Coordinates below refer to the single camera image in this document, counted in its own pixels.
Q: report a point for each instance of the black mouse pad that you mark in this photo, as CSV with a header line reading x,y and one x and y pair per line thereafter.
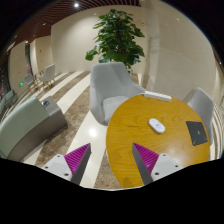
x,y
197,133

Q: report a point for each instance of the pale green sofa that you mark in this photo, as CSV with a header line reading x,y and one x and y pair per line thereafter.
x,y
19,123

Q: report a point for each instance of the white power strip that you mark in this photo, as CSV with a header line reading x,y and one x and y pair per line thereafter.
x,y
157,96

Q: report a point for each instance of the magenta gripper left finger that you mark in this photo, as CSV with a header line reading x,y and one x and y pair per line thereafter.
x,y
70,167

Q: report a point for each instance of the white chair in background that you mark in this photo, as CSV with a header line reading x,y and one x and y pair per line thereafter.
x,y
48,75

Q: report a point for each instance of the round wooden table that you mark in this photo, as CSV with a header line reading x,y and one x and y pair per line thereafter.
x,y
130,124

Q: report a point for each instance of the large green potted plant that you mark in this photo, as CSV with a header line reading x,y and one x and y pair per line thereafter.
x,y
115,41

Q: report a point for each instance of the grey chair far background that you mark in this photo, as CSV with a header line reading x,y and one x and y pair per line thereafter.
x,y
29,81

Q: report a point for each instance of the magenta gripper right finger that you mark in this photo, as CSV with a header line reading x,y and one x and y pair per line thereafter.
x,y
153,166

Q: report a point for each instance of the grey armchair at right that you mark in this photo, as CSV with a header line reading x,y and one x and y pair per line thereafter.
x,y
203,105

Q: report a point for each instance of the white computer mouse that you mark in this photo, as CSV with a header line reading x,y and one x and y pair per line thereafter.
x,y
157,126

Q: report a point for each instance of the grey armchair behind table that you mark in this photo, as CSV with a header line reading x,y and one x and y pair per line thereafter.
x,y
110,86

